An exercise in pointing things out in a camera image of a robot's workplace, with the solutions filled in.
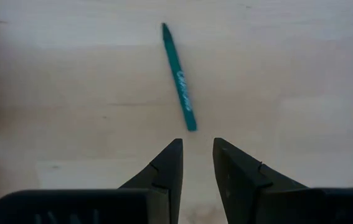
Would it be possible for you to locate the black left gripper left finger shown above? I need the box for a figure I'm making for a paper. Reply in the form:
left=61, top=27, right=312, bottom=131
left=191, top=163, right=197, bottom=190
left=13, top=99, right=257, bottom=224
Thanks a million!
left=0, top=138, right=184, bottom=224

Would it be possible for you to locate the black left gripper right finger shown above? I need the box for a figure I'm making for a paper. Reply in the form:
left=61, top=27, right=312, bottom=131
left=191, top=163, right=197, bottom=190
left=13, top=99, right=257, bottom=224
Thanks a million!
left=212, top=137, right=353, bottom=224

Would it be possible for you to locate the teal crayon white print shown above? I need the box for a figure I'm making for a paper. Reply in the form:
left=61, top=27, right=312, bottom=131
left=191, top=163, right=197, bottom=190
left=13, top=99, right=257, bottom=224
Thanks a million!
left=161, top=22, right=198, bottom=132

